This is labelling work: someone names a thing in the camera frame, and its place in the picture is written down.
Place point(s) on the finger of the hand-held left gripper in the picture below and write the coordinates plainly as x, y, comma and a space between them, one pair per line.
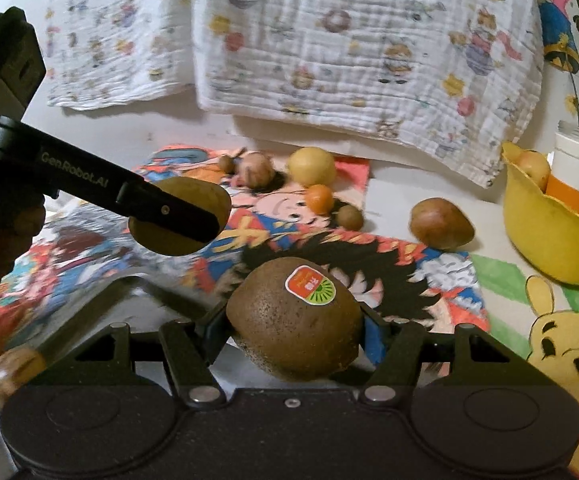
89, 177

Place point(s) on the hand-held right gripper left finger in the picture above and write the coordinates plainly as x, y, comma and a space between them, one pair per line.
215, 332

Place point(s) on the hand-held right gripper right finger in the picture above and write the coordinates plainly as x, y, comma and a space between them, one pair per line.
370, 327

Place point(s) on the brown kiwi with sticker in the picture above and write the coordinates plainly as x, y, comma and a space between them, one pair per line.
294, 335

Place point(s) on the metal tray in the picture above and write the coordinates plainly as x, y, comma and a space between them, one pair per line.
134, 305

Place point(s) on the small brown longan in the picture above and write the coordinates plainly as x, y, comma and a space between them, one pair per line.
226, 162
350, 216

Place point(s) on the large brown potato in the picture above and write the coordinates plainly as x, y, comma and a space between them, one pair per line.
441, 223

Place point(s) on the small orange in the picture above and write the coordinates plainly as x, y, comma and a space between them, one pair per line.
318, 198

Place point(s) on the black-haired cartoon boy poster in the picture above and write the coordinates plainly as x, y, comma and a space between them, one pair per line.
409, 270

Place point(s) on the white printed blanket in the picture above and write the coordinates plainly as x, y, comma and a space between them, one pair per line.
369, 60
119, 35

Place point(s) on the cartoon children poster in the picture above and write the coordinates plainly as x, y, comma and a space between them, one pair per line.
269, 210

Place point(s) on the brown passion fruit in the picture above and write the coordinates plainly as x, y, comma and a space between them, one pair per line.
255, 170

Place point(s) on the yellow lemon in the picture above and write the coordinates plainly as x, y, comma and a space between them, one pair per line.
312, 165

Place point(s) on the yellow bear poster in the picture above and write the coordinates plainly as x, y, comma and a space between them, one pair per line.
559, 340

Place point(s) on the yellow bowl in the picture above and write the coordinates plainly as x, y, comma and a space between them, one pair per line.
544, 240

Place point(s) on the round brown fruit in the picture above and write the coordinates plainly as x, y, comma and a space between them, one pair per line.
14, 372

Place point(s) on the white and orange cup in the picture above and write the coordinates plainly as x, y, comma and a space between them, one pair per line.
577, 170

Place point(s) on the pink and blue cartoon poster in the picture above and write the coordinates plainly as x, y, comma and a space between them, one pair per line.
559, 25

